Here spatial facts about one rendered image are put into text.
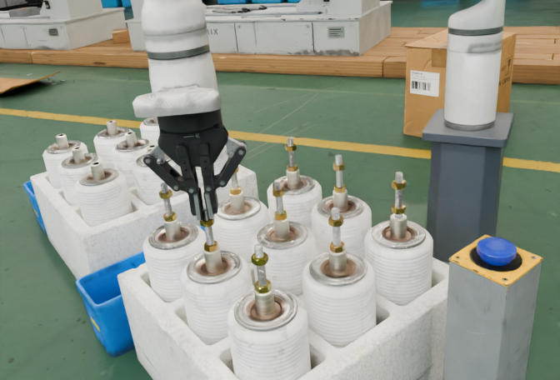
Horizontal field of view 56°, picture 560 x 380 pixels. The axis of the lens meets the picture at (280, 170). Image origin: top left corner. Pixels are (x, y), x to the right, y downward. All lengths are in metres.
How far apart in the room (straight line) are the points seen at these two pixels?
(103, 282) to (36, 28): 3.04
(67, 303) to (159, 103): 0.71
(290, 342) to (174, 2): 0.39
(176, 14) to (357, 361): 0.45
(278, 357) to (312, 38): 2.23
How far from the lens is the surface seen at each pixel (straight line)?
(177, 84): 0.59
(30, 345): 1.13
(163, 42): 0.59
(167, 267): 0.80
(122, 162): 1.20
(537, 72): 2.45
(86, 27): 3.86
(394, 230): 0.76
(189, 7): 0.59
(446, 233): 1.10
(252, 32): 2.87
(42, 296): 1.25
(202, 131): 0.63
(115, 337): 1.00
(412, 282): 0.77
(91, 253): 1.05
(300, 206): 0.89
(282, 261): 0.75
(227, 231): 0.84
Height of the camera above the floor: 0.65
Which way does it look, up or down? 24 degrees down
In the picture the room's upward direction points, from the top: 5 degrees counter-clockwise
